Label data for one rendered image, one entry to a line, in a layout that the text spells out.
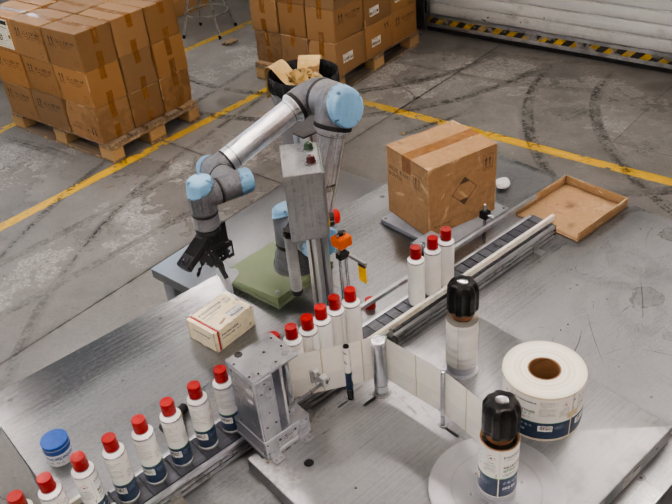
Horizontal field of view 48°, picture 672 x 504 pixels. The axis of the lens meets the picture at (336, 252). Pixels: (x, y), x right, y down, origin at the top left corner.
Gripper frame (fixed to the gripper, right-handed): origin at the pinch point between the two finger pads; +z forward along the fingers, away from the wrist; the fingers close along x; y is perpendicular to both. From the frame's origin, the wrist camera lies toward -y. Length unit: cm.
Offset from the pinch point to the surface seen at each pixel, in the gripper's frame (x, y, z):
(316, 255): -28.8, 15.2, -13.6
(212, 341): -4.7, -7.6, 13.5
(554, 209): -53, 116, 15
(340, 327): -42.3, 7.8, 0.8
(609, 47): 63, 454, 80
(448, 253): -49, 51, -2
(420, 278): -47, 39, 1
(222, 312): -0.8, 0.9, 9.9
